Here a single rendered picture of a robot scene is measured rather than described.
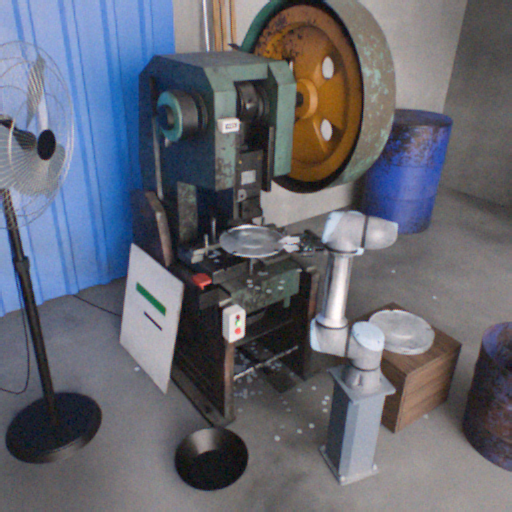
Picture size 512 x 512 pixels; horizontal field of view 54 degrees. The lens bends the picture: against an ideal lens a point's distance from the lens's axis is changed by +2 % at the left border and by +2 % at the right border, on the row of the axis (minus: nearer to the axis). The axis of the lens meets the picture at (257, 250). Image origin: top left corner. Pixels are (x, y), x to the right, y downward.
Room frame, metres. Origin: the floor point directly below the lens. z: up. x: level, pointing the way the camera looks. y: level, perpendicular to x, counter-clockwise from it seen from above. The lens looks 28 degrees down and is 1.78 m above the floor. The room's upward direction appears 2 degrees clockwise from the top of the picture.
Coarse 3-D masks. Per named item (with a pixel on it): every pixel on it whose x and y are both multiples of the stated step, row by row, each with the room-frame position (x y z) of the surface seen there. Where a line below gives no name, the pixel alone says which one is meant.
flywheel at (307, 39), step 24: (288, 24) 2.32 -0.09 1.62; (312, 24) 2.22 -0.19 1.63; (336, 24) 2.11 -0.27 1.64; (264, 48) 2.44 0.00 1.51; (288, 48) 2.37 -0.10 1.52; (312, 48) 2.25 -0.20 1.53; (336, 48) 2.14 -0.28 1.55; (312, 72) 2.24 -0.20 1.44; (336, 72) 2.13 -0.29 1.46; (360, 72) 2.00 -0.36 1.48; (312, 96) 2.20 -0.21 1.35; (336, 96) 2.12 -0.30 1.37; (360, 96) 1.98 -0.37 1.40; (312, 120) 2.22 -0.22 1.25; (336, 120) 2.11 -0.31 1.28; (360, 120) 1.97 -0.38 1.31; (312, 144) 2.21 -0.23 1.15; (336, 144) 2.10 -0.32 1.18; (312, 168) 2.15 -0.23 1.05; (336, 168) 2.04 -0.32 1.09
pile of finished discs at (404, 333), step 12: (384, 312) 2.02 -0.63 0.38; (396, 312) 2.02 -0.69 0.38; (408, 312) 2.02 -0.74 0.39; (372, 324) 1.92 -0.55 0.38; (384, 324) 1.92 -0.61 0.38; (396, 324) 1.92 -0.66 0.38; (408, 324) 1.92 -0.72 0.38; (420, 324) 1.93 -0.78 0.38; (384, 336) 1.83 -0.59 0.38; (396, 336) 1.83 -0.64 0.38; (408, 336) 1.83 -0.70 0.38; (420, 336) 1.84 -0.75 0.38; (432, 336) 1.85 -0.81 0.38; (384, 348) 1.78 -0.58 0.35; (396, 348) 1.76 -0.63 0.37; (408, 348) 1.75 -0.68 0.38; (420, 348) 1.75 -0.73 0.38
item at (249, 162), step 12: (240, 156) 1.95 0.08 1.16; (252, 156) 1.99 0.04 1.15; (240, 168) 1.95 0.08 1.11; (252, 168) 1.99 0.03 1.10; (240, 180) 1.95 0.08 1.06; (252, 180) 1.99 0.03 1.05; (240, 192) 1.94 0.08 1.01; (252, 192) 1.99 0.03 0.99; (228, 204) 1.96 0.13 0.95; (240, 204) 1.93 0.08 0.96; (252, 204) 1.95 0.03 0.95; (228, 216) 1.96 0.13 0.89; (240, 216) 1.93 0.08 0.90; (252, 216) 1.95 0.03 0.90
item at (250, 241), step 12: (240, 228) 2.07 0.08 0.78; (252, 228) 2.07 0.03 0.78; (264, 228) 2.07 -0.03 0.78; (228, 240) 1.94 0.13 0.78; (240, 240) 1.93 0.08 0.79; (252, 240) 1.94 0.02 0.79; (264, 240) 1.94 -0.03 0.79; (276, 240) 1.96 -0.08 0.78; (228, 252) 1.84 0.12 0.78; (240, 252) 1.83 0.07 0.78; (252, 252) 1.84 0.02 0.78; (264, 252) 1.84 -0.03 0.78; (276, 252) 1.84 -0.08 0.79
